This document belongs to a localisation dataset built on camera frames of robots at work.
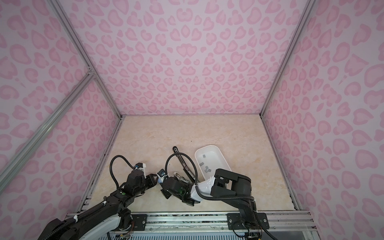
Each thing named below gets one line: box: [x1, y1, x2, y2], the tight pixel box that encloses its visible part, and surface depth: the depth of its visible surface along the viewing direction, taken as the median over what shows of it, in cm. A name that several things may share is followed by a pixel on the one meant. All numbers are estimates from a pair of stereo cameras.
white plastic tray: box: [195, 145, 232, 181], surface depth 95 cm
